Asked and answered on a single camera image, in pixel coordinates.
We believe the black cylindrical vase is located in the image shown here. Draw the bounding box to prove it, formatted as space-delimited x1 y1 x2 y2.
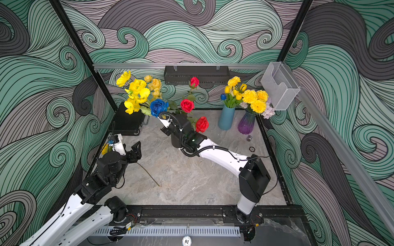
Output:
171 134 182 148

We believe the yellow sunflower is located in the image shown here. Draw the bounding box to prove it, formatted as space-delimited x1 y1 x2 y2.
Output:
101 141 161 187

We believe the yellow flower bunch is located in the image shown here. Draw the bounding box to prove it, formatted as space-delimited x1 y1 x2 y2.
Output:
116 71 163 116

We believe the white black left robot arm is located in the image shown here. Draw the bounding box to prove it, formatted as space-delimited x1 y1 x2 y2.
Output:
22 141 142 246

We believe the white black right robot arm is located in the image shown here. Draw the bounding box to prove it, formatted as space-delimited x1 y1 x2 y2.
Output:
158 112 271 223

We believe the teal ceramic vase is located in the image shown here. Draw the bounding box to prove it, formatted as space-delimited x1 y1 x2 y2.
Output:
218 106 236 131

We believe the purple glass vase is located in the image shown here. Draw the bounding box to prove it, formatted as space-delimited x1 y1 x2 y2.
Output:
238 111 255 135

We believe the red rose stem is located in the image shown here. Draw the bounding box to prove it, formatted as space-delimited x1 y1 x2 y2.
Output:
181 77 209 133

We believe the black ribbed hard case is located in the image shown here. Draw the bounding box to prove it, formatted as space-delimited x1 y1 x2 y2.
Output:
109 103 149 136

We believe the blue rose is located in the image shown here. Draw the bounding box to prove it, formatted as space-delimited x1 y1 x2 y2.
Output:
150 98 169 117

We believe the yellow tulip bouquet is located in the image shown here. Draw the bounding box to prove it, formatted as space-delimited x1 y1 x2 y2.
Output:
220 76 247 109

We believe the black hanging tray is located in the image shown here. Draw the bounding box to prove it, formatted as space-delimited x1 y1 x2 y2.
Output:
164 65 230 85

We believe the yellow carnation bouquet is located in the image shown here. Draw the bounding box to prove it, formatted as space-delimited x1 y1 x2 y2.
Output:
240 90 276 119

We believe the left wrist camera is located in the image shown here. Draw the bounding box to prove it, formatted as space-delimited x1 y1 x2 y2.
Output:
108 134 126 156

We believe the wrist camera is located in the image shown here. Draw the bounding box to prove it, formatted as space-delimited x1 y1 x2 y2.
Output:
159 116 172 128
108 134 126 156

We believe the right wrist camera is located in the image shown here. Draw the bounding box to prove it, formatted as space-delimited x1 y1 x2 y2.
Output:
159 116 172 128

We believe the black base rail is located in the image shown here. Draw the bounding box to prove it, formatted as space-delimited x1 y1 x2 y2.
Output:
127 205 264 224

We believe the white slotted cable duct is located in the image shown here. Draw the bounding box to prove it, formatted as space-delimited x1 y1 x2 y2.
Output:
92 225 241 238

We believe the clear acrylic wall box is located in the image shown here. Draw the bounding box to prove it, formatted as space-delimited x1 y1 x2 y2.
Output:
261 61 300 111

